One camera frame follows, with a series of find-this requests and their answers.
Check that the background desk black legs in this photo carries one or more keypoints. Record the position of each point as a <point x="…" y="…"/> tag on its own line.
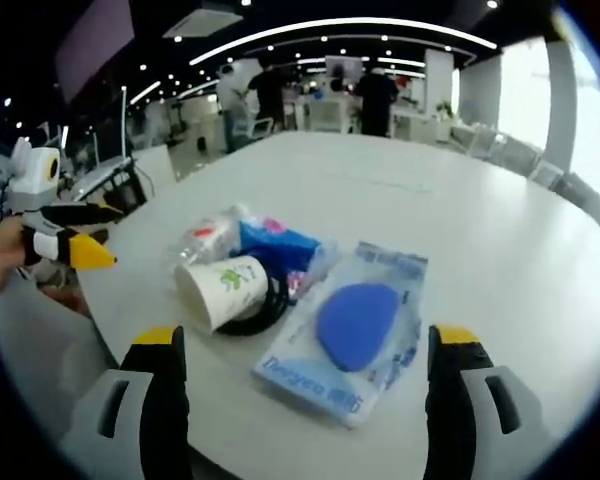
<point x="107" y="175"/>

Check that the purple wall screen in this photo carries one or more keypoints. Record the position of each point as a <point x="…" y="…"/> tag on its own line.
<point x="95" y="40"/>

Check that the white table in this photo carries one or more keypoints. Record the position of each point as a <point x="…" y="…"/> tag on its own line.
<point x="480" y="240"/>

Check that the white pillar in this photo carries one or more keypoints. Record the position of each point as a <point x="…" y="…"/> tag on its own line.
<point x="437" y="85"/>

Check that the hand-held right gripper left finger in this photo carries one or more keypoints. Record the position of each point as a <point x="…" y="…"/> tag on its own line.
<point x="160" y="400"/>

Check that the person's left hand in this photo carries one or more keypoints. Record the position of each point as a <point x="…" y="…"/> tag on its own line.
<point x="2" y="255"/>

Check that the blue sponge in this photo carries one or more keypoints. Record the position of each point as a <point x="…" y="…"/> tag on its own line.
<point x="355" y="325"/>

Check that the white paper cup green print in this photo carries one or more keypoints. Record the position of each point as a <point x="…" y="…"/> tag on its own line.
<point x="215" y="292"/>

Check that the clear packet pink print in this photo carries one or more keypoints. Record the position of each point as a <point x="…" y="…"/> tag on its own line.
<point x="305" y="275"/>

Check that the green potted plant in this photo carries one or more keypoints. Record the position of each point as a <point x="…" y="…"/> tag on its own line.
<point x="446" y="107"/>

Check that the person's grey clothing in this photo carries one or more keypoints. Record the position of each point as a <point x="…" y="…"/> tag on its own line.
<point x="45" y="350"/>

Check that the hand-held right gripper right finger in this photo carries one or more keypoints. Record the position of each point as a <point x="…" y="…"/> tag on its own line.
<point x="455" y="400"/>

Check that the white background chair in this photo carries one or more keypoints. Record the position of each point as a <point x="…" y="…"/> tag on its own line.
<point x="485" y="142"/>
<point x="547" y="175"/>

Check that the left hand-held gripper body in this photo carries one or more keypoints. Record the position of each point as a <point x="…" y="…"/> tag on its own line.
<point x="35" y="175"/>

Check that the blue tissue packet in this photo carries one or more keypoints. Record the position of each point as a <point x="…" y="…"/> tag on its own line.
<point x="280" y="245"/>

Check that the clear plastic bottle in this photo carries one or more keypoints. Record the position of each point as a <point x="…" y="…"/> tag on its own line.
<point x="205" y="237"/>

